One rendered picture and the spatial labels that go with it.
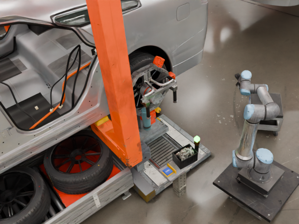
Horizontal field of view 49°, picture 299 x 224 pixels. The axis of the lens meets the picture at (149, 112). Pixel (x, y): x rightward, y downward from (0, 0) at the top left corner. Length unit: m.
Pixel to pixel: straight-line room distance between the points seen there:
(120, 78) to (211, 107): 2.20
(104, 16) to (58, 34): 2.07
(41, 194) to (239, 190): 1.79
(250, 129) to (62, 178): 1.72
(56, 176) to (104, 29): 1.60
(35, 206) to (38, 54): 1.71
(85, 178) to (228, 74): 2.74
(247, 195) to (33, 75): 2.46
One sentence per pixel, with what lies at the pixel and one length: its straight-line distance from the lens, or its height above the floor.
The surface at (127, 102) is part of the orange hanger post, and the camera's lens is 2.56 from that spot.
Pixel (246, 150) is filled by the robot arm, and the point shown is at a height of 0.79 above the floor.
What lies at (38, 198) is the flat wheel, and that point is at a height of 0.50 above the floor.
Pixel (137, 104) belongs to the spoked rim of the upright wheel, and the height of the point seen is 0.67.
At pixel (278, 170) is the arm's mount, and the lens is 3.33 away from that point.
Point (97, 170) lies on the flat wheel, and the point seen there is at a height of 0.50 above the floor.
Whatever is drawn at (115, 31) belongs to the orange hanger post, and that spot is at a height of 1.90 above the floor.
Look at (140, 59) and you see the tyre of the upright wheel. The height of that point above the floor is 1.18.
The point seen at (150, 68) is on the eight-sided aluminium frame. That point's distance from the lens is 3.19.
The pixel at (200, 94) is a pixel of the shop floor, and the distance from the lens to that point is 4.59.
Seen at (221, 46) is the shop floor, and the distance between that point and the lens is 5.60.
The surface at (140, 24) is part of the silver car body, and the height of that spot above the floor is 1.53.
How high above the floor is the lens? 2.96
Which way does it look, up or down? 43 degrees down
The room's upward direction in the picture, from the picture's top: 6 degrees counter-clockwise
